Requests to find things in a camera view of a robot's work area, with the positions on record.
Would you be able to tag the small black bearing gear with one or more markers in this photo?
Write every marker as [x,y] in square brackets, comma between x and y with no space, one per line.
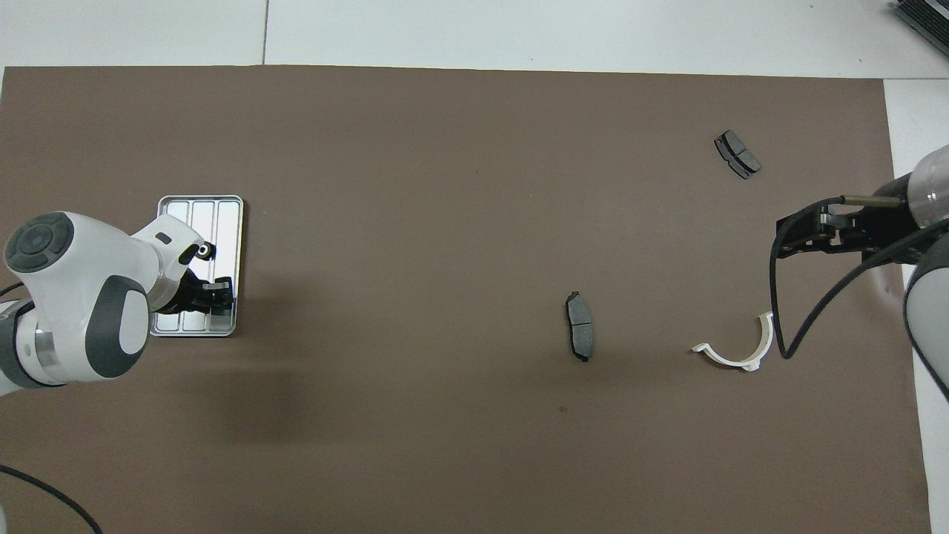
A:
[205,251]
[222,297]

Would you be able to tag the white curved plastic bracket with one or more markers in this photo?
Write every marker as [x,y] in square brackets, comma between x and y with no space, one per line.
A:
[726,360]

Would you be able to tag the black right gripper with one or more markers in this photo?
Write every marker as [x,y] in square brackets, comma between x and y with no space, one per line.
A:
[884,226]

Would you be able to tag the brown paper table mat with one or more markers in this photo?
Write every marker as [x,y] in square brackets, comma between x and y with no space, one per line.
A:
[445,222]

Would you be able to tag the stacked dark brake pad pair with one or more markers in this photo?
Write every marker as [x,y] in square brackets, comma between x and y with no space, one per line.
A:
[738,154]

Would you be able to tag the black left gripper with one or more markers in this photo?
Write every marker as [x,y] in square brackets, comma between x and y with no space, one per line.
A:
[193,293]

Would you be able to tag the single dark grey brake pad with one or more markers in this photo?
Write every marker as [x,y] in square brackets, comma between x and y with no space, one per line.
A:
[580,330]

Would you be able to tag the silver metal tray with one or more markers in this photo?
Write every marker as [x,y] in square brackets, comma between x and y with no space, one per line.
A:
[226,222]

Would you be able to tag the black ribbed metal block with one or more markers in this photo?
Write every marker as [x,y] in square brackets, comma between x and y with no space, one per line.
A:
[927,18]

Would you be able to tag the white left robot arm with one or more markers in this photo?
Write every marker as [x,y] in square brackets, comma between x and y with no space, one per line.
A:
[74,297]

